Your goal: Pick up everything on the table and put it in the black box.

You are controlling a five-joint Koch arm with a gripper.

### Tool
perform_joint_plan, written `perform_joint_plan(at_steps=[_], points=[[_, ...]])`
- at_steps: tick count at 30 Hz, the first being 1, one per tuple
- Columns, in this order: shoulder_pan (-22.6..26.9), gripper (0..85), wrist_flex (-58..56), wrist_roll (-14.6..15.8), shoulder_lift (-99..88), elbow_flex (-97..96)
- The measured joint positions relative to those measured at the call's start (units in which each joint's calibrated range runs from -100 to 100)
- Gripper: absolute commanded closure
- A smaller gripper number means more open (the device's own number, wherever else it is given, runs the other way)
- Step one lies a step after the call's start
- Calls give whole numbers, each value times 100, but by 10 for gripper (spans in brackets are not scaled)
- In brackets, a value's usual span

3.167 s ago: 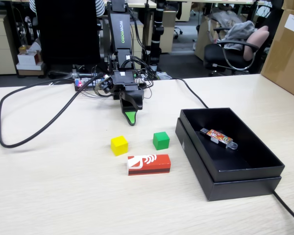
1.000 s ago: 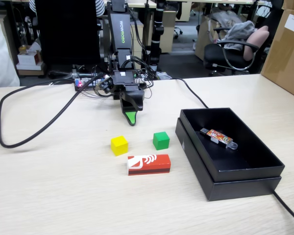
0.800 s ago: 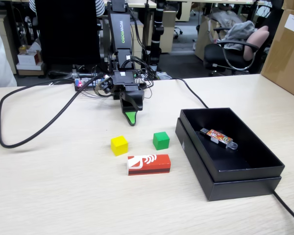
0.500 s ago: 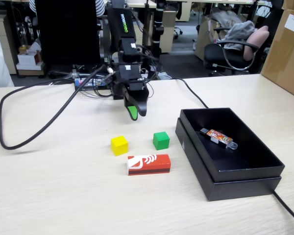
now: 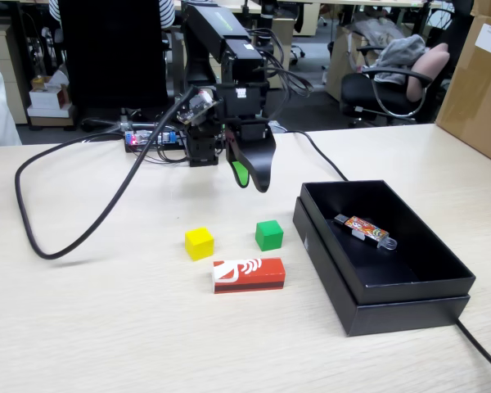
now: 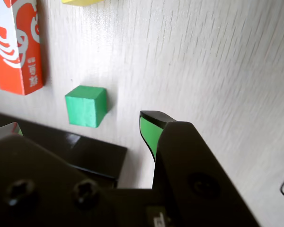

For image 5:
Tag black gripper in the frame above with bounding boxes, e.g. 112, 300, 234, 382
223, 117, 278, 194

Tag green cube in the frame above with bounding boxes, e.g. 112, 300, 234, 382
255, 219, 285, 252

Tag yellow cube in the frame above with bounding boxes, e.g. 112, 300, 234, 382
184, 226, 215, 262

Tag red and white rectangular block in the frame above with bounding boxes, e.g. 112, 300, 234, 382
212, 257, 286, 295

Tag black jointed arm white bands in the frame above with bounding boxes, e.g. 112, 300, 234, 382
256, 0, 280, 47

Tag tall cardboard box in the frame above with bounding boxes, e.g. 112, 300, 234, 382
325, 25, 373, 103

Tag black cardboard box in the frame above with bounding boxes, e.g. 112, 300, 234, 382
300, 178, 476, 306

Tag flat white box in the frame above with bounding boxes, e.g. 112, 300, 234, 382
26, 104, 75, 120

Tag flat black box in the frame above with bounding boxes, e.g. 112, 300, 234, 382
292, 196, 471, 337

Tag white carton box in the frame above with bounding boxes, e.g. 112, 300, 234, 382
27, 84, 72, 111

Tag open small cardboard box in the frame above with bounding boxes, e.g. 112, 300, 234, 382
30, 67, 70, 90

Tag large brown cardboard box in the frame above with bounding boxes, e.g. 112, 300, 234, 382
435, 14, 491, 169

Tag robot control circuit board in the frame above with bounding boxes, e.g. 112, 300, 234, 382
124, 129, 187, 153

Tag black chair caster base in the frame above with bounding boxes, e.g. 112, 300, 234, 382
289, 43, 307, 66

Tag colourful USB stick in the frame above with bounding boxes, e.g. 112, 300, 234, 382
333, 213, 398, 251

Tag black office chair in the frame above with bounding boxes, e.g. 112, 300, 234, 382
339, 44, 435, 129

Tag person in striped shirt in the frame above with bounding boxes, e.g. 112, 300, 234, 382
47, 0, 176, 30

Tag black monitor back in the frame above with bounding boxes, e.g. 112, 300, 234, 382
58, 0, 169, 110

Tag grey cloth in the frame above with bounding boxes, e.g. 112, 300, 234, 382
370, 34, 430, 85

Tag crumpled clear plastic bag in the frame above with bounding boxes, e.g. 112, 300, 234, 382
349, 16, 408, 44

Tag pink cushion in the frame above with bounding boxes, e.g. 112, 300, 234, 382
404, 43, 451, 102

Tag beige drawer cabinet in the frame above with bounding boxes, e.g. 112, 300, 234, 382
0, 24, 29, 126

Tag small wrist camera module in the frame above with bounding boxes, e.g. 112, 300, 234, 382
175, 87, 221, 126

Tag thin black wire bundle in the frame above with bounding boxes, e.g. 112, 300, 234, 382
245, 27, 314, 99

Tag beige desk pedestal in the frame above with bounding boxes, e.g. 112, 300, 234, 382
268, 18, 296, 89

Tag thick black looping cable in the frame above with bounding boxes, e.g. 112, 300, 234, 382
14, 84, 200, 261

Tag long black power cable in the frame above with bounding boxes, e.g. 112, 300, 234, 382
269, 129, 491, 382

